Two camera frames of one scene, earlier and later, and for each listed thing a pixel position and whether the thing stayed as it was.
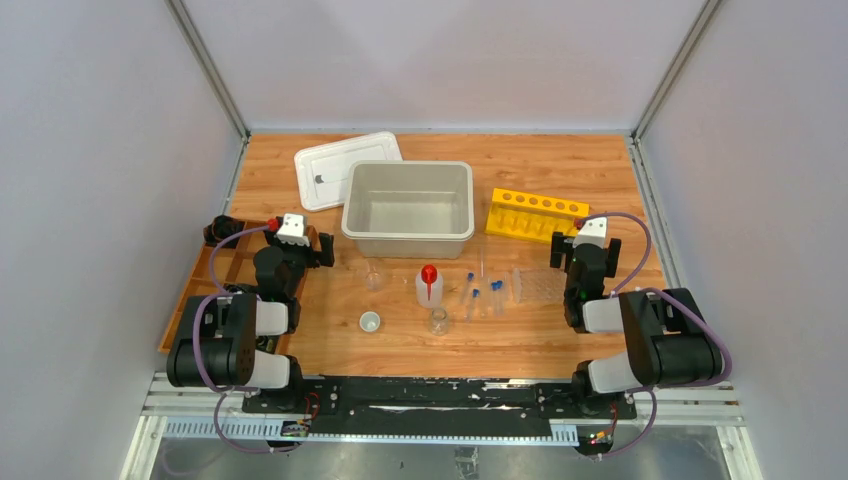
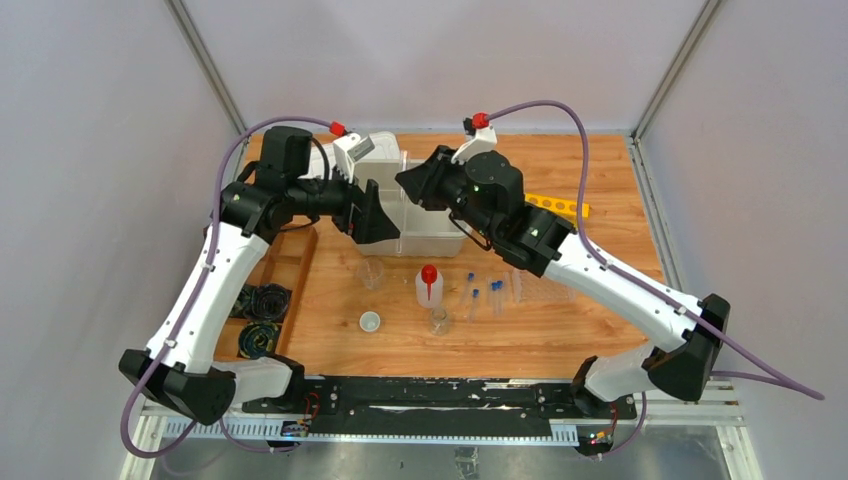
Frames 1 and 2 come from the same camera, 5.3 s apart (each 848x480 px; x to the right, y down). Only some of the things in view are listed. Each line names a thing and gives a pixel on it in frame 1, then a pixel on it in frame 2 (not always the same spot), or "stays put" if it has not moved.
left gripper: (318, 249) → (357, 212)
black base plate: (434, 404) stays put
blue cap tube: (474, 304) stays put
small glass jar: (439, 322) stays put
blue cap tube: (470, 278) stays put
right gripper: (562, 245) → (422, 183)
